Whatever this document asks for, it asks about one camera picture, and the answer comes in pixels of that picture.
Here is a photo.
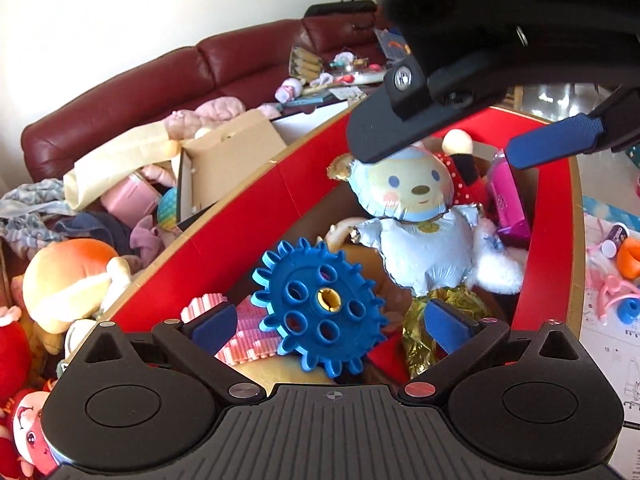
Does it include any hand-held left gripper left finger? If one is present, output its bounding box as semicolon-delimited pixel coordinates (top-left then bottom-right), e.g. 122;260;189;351
82;304;263;403

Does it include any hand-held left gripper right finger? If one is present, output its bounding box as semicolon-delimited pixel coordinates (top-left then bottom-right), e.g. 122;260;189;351
400;298;588;402

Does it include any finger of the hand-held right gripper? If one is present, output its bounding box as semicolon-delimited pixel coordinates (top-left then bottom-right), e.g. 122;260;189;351
505;85;640;171
347;57;451;163

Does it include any pink brick block toy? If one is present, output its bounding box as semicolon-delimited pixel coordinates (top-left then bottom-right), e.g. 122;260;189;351
180;294;281;368

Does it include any red gift box container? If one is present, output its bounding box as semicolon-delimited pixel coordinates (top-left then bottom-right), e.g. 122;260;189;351
97;105;583;386

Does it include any blue plastic toy gear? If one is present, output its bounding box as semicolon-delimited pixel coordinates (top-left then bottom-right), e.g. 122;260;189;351
251;239;388;380

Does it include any gold foil balloon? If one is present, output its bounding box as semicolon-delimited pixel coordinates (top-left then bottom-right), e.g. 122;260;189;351
402;287;488;381

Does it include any white patterned card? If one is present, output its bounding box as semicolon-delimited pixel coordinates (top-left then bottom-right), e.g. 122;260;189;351
327;85;366;101

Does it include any tray of small toys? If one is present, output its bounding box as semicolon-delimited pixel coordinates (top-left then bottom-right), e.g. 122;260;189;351
325;50;388;86

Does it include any red plush toy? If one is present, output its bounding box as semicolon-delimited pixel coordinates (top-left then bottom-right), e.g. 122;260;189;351
362;337;413;386

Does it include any pink bottle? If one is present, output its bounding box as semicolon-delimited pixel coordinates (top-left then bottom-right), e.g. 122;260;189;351
487;152;532;248

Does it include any red polka dot doll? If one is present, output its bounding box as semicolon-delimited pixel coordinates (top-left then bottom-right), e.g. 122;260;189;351
430;129;488;211

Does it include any white fluffy plush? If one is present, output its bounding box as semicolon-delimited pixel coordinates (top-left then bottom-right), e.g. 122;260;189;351
467;217;526;296

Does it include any grey zip pouch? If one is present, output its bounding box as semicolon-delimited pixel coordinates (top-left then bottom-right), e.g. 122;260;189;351
375;27;411;58

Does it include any blue bear foil balloon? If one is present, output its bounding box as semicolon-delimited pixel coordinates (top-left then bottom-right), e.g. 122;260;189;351
325;142;483;298

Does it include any light blue play mat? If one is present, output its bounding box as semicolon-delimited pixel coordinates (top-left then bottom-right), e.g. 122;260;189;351
582;197;640;233

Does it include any small pink white plush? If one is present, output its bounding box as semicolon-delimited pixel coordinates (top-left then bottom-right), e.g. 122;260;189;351
275;78;303;103

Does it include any yellow snack pack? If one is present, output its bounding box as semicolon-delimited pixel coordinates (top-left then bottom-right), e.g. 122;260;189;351
289;46;323;81

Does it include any white purple tube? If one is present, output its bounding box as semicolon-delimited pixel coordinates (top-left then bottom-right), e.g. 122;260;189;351
600;223;628;256

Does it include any teal dotted ball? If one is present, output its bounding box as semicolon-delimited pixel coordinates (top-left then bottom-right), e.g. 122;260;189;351
156;187;183;231

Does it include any black bag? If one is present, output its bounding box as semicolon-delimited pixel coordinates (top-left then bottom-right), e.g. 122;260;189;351
304;0;378;18

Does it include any orange plastic cup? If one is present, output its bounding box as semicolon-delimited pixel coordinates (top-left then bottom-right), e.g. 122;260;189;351
616;237;640;281

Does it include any pink plastic case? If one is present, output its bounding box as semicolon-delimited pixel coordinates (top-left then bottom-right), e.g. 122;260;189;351
100;172;161;218

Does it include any dark blue cloth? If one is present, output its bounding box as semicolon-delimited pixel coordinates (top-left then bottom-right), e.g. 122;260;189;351
52;211;133;261

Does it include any open brown cardboard box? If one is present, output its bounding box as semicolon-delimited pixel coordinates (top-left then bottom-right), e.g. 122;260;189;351
175;109;288;228

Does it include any peach shaped plush toy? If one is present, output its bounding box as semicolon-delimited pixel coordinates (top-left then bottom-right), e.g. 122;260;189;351
22;238;133;333

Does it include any blue two-hole connector piece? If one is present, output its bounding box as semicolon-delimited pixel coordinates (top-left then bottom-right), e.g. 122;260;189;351
616;296;640;325

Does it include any cream cloth bag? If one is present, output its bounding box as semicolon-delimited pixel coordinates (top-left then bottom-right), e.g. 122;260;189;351
64;120;183;211

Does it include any red plush with white paws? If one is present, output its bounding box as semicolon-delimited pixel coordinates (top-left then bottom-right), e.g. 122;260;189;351
0;307;33;411

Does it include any grey blue knitted cloth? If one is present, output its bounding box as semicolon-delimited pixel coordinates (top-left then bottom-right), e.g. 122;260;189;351
0;178;68;256

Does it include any dark red leather sofa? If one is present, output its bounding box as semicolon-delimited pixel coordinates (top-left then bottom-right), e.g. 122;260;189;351
20;2;396;183

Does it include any pink toy glasses frame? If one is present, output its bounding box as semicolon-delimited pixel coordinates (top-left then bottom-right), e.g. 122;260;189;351
587;245;640;321

